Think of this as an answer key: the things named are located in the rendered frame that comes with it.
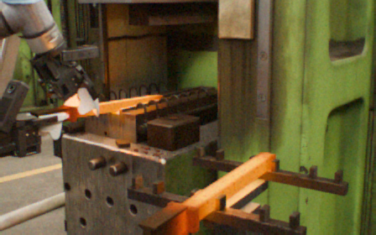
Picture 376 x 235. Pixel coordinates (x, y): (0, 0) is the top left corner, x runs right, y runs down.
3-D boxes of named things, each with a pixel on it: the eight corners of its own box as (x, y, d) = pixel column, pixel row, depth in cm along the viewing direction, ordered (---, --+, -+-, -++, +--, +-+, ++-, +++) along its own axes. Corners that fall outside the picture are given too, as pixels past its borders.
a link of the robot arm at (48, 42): (41, 20, 113) (64, 21, 108) (50, 38, 116) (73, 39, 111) (17, 39, 109) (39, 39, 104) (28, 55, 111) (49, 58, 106)
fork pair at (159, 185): (157, 195, 82) (157, 184, 81) (131, 188, 85) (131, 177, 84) (224, 159, 101) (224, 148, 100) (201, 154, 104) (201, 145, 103)
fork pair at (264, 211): (295, 230, 69) (295, 216, 69) (258, 221, 72) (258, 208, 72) (342, 180, 88) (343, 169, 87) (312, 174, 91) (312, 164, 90)
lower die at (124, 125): (136, 143, 127) (135, 112, 125) (85, 132, 139) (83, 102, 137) (227, 114, 159) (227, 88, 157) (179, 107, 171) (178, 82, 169)
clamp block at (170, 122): (172, 152, 119) (171, 126, 118) (146, 146, 124) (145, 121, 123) (201, 141, 129) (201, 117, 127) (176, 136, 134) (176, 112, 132)
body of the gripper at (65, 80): (48, 100, 117) (23, 58, 110) (72, 78, 122) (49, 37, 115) (68, 103, 113) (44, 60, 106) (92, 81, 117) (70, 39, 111)
